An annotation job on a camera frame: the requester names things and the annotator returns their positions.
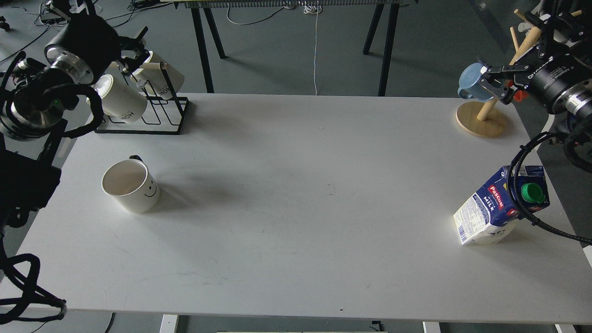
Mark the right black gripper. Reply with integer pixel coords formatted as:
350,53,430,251
477,0,591,114

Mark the white smiley face mug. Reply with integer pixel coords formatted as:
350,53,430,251
101,154,161,214

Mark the white mug on rack rear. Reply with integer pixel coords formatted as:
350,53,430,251
131,64,185,100

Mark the black trestle table background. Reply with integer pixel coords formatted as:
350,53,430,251
179,0,403,97

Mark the white hanging cable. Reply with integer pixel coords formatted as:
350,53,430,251
303,5,323,96

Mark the blue mug on tree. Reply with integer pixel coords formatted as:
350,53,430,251
457,62,494,103

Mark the wooden mug tree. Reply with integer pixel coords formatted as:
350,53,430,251
456,9,582,138

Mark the white mug on rack front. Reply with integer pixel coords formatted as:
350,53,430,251
91,74,148,123

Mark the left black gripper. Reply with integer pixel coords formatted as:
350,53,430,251
45,0,150,85

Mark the white mug on rack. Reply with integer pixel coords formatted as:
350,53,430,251
131,64,185,100
91,74,148,123

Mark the orange mug on tree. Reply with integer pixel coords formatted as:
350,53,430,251
512,90,529,103

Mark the blue white milk carton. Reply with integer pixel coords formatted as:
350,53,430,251
453,165,550,245

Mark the black wire mug rack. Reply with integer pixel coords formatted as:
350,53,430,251
95,62,190,135

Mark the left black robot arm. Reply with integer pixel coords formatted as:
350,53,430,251
0,0,149,238

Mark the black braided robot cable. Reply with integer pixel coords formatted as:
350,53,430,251
507,132,592,245

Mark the white chair frame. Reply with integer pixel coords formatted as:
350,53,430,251
541,114,556,134

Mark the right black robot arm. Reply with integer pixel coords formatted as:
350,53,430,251
477,0,592,173

